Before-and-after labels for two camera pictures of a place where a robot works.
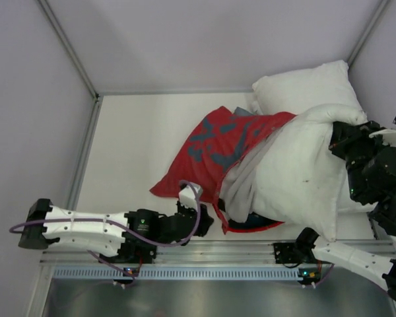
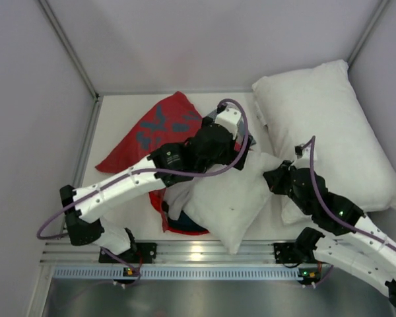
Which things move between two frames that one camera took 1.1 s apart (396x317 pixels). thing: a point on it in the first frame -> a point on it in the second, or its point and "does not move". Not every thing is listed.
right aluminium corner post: x=381 y=8 does not move
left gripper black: x=200 y=221 -> x=239 y=158
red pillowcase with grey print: x=222 y=143 -> x=171 y=123
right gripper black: x=342 y=139 -> x=274 y=178
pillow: x=295 y=176 -> x=229 y=205
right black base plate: x=294 y=253 does not move
